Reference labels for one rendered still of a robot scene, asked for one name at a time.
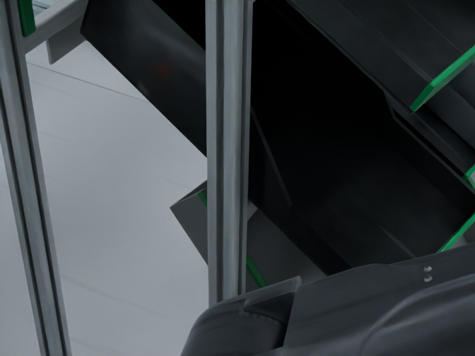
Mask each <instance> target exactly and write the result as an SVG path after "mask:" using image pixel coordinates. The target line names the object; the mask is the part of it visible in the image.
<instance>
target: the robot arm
mask: <svg viewBox="0 0 475 356"><path fill-rule="evenodd" d="M180 356H475V242H472V243H469V244H465V245H462V246H460V247H455V248H453V249H448V250H445V251H440V252H438V253H434V254H430V255H427V256H422V257H418V258H415V259H410V260H406V261H401V262H397V263H391V264H388V265H387V264H381V263H373V264H368V265H365V266H359V267H355V268H351V269H348V270H346V271H342V272H340V273H336V274H334V275H330V276H327V277H325V278H321V279H318V280H314V281H312V282H309V283H305V284H304V283H303V281H302V279H301V277H300V276H296V277H294V278H290V279H287V280H284V281H281V282H279V283H275V284H273V285H269V286H266V287H263V288H260V289H258V290H254V291H251V292H248V293H245V294H243V295H239V296H237V297H233V298H230V299H227V300H224V301H222V302H219V303H217V304H215V305H213V306H211V307H209V308H208V309H207V310H206V311H204V312H203V313H202V314H201V315H200V316H199V317H198V319H197V320H196V321H195V322H194V324H193V326H192V329H191V331H190V332H189V335H188V338H187V341H186V343H185V345H184V347H183V350H182V353H181V355H180Z"/></svg>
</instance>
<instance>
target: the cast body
mask: <svg viewBox="0 0 475 356"><path fill-rule="evenodd" d="M424 104H425V105H426V106H427V107H428V108H430V109H431V110H432V111H433V112H434V113H435V114H436V115H438V116H439V117H440V118H441V119H442V120H443V121H444V122H445V123H446V124H447V125H448V126H449V127H450V128H451V129H452V130H454V131H455V132H456V133H457V134H458V135H459V136H460V137H462V138H463V139H464V140H465V141H466V142H467V143H468V144H469V145H470V146H471V147H472V148H473V149H474V150H475V60H474V61H473V62H472V63H471V64H470V65H468V67H466V68H465V69H464V70H463V71H462V72H460V73H459V74H458V75H457V76H456V77H454V78H453V79H452V80H451V81H450V82H449V83H448V84H447V85H445V86H444V87H443V88H442V89H441V90H439V91H438V92H437V93H436V94H435V95H434V96H432V98H431V99H429V100H428V101H427V102H426V103H424Z"/></svg>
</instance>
